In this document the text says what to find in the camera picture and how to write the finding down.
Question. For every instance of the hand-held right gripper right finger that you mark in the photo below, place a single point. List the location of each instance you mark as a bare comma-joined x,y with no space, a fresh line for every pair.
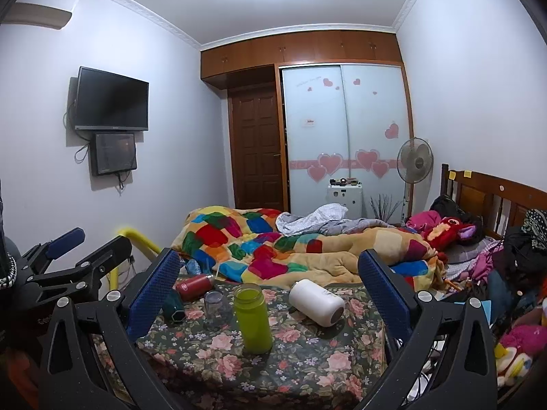
384,299

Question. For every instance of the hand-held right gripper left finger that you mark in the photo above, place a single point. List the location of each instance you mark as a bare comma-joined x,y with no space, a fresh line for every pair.
154,294

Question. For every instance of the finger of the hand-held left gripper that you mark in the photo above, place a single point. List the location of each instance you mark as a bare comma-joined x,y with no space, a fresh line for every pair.
107,252
64,241

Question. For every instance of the white cup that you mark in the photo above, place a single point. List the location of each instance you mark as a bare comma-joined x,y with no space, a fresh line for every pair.
316,303

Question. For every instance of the dark teal bottle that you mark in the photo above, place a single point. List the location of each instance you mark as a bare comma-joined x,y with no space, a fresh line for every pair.
173,305

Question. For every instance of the red bottle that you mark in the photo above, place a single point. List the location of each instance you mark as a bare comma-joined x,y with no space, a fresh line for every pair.
194,286

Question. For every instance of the blue cloth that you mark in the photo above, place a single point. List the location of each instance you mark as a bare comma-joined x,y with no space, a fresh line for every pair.
195,267

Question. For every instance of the clear glass jar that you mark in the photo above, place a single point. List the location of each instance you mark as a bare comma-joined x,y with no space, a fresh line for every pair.
216,305

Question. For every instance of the pink cloth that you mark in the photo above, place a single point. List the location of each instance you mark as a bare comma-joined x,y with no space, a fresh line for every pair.
421,220

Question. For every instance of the bundle of dark twigs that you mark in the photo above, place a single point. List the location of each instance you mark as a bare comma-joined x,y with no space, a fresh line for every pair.
384,209

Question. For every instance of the red plush toy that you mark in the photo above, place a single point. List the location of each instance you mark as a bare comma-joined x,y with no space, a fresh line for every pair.
448,230

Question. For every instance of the light blue paper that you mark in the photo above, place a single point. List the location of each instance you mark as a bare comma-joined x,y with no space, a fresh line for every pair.
485,309

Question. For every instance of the green bottle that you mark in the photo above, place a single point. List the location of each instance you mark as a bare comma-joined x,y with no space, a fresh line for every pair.
252,320

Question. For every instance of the small white cabinet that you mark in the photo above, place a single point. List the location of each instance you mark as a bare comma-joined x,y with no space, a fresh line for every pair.
345,200

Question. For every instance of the grey white cloth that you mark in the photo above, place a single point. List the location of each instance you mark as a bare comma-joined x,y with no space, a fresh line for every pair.
316,218

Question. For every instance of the floral tablecloth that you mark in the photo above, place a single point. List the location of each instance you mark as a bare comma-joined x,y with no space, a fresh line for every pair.
299,363

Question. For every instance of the black bag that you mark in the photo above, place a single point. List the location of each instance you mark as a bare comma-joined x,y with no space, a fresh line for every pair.
453,207

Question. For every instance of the colourful patchwork quilt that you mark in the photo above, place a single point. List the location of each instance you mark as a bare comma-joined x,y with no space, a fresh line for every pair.
265,247

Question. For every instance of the pile of clothes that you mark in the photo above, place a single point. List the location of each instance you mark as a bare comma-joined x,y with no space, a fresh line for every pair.
513,264

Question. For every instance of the standing fan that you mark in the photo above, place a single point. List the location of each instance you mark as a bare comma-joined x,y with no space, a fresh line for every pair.
414,157

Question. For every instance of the pink plush toy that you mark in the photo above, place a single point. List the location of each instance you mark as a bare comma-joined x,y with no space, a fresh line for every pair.
523,341

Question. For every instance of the yellow white toy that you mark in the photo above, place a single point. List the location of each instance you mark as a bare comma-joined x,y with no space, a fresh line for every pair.
513,367

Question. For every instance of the wooden bed headboard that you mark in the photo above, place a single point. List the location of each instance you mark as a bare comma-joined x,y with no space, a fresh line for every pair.
487,192

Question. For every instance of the wooden wardrobe with heart stickers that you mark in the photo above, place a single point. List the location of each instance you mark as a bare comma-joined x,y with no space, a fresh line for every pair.
346,136

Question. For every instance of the black patterned cloth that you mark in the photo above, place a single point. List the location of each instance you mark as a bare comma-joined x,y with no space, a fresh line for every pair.
536,222

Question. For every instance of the brown wooden door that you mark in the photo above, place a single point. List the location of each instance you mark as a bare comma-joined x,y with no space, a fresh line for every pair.
256,149

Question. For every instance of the air conditioner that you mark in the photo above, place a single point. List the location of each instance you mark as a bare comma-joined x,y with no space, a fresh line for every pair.
38,15

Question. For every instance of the yellow rail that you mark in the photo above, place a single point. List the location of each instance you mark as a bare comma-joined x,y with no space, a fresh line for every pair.
136,239

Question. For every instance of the small wall monitor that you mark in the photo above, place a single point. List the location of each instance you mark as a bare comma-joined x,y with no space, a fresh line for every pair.
114,153

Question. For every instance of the wall television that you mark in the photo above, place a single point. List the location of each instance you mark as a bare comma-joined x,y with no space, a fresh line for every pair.
112,99

